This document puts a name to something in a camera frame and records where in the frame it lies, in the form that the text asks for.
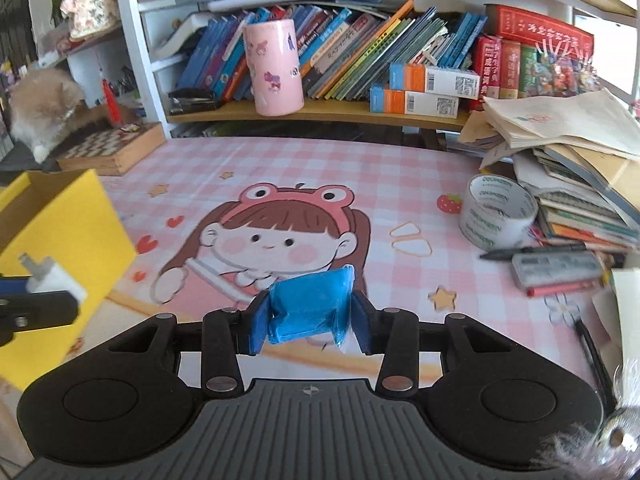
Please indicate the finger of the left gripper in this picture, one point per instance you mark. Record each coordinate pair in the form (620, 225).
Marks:
(21, 310)

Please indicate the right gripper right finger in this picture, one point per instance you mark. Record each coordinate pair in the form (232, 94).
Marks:
(393, 334)

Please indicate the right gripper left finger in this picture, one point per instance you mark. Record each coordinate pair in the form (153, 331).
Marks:
(227, 334)

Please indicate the white power adapter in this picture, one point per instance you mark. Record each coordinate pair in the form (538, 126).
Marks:
(49, 276)

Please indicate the blue paper origami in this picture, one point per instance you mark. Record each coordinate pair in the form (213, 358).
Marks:
(312, 305)

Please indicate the yellow cardboard box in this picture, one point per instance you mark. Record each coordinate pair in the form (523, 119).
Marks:
(55, 259)

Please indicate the pink checkered tablecloth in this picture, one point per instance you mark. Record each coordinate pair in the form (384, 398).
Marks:
(205, 224)

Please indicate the black pen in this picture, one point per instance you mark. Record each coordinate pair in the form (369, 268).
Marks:
(508, 253)

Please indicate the grey pencil case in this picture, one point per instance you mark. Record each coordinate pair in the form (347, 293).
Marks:
(554, 268)

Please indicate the clear tape roll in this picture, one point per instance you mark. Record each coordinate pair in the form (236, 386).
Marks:
(496, 212)

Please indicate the wooden chessboard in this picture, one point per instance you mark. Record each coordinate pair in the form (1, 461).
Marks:
(112, 153)

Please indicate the fluffy orange cat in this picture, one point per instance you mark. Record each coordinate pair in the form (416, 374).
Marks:
(43, 107)

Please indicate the orange white box lower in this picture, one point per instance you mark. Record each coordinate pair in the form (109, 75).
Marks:
(401, 102)

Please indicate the orange white box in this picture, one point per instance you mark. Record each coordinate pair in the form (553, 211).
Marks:
(463, 84)
(401, 102)

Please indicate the black stapler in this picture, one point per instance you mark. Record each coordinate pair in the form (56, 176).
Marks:
(192, 100)

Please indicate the stack of papers and books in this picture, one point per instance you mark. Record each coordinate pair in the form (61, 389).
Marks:
(579, 158)

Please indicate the orange white box upper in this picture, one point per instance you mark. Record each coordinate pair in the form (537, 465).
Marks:
(463, 84)

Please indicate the pink cylinder cup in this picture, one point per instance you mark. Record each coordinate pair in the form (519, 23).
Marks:
(272, 58)

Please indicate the row of books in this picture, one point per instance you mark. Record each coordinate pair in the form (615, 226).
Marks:
(343, 50)

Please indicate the white bookshelf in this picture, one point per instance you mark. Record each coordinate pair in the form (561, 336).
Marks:
(157, 35)

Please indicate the red thick dictionary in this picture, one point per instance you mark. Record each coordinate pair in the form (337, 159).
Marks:
(535, 29)

